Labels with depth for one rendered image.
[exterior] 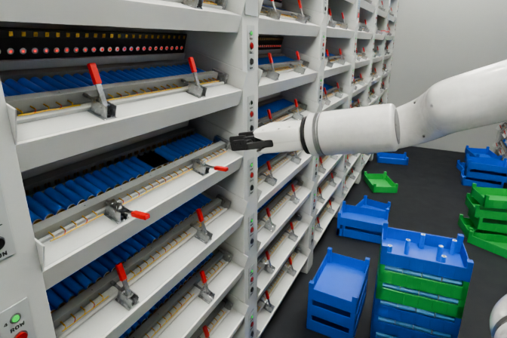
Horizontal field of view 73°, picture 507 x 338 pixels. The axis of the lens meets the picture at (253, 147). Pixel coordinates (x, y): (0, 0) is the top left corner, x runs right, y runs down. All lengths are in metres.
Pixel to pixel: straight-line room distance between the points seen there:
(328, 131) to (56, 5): 0.46
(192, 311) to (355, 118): 0.69
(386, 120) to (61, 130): 0.51
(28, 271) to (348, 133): 0.53
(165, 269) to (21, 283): 0.36
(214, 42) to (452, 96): 0.64
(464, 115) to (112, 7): 0.57
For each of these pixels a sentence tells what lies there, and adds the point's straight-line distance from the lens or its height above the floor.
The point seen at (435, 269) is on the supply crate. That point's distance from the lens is 1.47.
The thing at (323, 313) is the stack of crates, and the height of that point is 0.11.
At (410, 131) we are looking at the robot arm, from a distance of 0.70.
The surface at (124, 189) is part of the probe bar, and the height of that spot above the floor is 0.93.
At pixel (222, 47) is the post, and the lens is 1.00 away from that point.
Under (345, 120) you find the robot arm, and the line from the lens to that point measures 0.62.
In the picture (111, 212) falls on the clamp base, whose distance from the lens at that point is 0.70.
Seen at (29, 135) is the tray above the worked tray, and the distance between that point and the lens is 0.56.
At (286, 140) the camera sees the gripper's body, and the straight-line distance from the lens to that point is 0.65.
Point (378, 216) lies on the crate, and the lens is 2.49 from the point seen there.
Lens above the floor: 1.21
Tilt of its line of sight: 17 degrees down
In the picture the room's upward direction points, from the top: straight up
